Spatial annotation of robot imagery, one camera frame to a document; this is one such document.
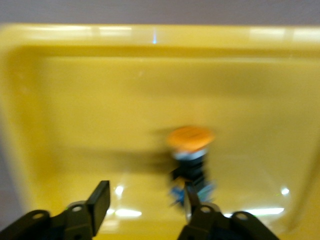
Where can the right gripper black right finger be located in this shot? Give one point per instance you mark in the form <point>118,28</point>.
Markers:
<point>212,225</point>

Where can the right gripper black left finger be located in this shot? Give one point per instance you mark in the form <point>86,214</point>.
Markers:
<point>100,205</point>

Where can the yellow plastic tray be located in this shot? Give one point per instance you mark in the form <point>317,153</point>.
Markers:
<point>100,100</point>

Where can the yellow mushroom push button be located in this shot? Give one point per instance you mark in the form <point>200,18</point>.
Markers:
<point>191,142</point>

